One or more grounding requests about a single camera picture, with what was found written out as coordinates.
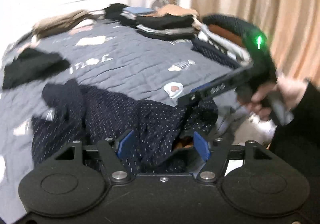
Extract navy dotted shirt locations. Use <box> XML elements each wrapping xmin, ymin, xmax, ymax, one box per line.
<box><xmin>31</xmin><ymin>80</ymin><xmax>218</xmax><ymax>174</ymax></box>

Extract person's right forearm black sleeve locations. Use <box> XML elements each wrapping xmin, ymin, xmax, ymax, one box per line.
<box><xmin>270</xmin><ymin>83</ymin><xmax>319</xmax><ymax>176</ymax></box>

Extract folded clothes stack near edge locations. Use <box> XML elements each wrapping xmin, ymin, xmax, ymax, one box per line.
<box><xmin>192</xmin><ymin>22</ymin><xmax>252</xmax><ymax>69</ymax></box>

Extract stack of folded dark clothes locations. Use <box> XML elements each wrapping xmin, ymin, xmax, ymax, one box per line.
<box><xmin>136</xmin><ymin>14</ymin><xmax>195</xmax><ymax>41</ymax></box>

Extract far black folded clothes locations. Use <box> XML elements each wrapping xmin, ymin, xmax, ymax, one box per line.
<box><xmin>102</xmin><ymin>3</ymin><xmax>156</xmax><ymax>26</ymax></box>

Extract khaki folded clothes pile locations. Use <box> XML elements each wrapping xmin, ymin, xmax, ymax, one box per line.
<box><xmin>32</xmin><ymin>9</ymin><xmax>93</xmax><ymax>39</ymax></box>

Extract person's right hand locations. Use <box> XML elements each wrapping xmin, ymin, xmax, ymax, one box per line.
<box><xmin>237</xmin><ymin>76</ymin><xmax>309</xmax><ymax>122</ymax></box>

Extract beige curtain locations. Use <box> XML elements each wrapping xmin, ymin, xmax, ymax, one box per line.
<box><xmin>191</xmin><ymin>0</ymin><xmax>319</xmax><ymax>84</ymax></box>

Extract grey patterned quilt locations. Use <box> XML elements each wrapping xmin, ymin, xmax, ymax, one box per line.
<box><xmin>1</xmin><ymin>23</ymin><xmax>231</xmax><ymax>223</ymax></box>

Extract black garment on quilt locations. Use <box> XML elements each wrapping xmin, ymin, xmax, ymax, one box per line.
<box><xmin>2</xmin><ymin>48</ymin><xmax>70</xmax><ymax>89</ymax></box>

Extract small white fan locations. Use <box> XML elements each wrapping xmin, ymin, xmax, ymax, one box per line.
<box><xmin>145</xmin><ymin>0</ymin><xmax>170</xmax><ymax>11</ymax></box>

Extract white bed headboard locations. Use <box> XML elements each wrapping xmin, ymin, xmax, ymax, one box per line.
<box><xmin>63</xmin><ymin>0</ymin><xmax>130</xmax><ymax>13</ymax></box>

